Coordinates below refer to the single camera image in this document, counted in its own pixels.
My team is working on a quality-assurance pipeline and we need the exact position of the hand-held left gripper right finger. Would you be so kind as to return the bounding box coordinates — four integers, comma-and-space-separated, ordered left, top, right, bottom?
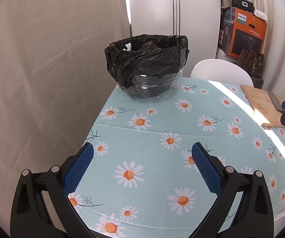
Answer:
188, 142, 274, 238

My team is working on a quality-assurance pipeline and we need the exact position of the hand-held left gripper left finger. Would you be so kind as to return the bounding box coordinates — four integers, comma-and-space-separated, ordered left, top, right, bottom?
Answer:
10, 142, 98, 238

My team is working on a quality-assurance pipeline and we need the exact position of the clear bin with black bag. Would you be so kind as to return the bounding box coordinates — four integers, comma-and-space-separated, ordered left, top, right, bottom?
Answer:
104, 34, 190, 99

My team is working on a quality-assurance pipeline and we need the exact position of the knife blade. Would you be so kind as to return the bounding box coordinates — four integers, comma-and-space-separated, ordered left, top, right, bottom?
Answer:
267, 90, 284, 112

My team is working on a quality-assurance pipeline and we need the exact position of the bamboo cutting board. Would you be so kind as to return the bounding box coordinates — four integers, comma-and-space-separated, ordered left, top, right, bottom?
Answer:
240, 84, 285, 129

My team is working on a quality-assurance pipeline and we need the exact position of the black suitcase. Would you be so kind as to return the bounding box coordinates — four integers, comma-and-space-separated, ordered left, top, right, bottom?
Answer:
251, 76, 264, 89

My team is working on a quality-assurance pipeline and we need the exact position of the brown leather handbag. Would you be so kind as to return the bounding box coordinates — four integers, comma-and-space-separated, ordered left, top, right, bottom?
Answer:
237, 49, 266, 77

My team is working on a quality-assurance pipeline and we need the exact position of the floral tablecloth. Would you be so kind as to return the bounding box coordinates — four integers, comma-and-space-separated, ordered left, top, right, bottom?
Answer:
67, 76, 285, 234

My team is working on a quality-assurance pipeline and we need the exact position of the white curtain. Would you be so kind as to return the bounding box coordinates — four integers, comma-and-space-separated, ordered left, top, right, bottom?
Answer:
247, 0, 285, 105

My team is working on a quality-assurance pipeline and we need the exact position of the white chair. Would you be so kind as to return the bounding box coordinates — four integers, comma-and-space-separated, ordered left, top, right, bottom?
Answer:
190, 59, 254, 88

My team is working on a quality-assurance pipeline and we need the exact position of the orange cardboard box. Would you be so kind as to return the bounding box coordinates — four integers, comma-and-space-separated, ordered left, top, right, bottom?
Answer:
228, 7, 267, 59

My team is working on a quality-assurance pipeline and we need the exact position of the small white case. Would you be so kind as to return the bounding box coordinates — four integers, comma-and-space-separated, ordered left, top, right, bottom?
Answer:
254, 9, 268, 20

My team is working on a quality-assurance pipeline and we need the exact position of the black pouch with white print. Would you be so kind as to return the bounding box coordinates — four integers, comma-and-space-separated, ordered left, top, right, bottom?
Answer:
231, 0, 254, 13

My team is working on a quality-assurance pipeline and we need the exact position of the cream curtain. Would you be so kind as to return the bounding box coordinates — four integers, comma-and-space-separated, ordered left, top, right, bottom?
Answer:
0, 0, 132, 228

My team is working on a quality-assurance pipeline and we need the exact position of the white refrigerator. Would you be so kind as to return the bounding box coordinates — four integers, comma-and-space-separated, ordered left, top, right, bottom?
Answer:
129, 0, 222, 79

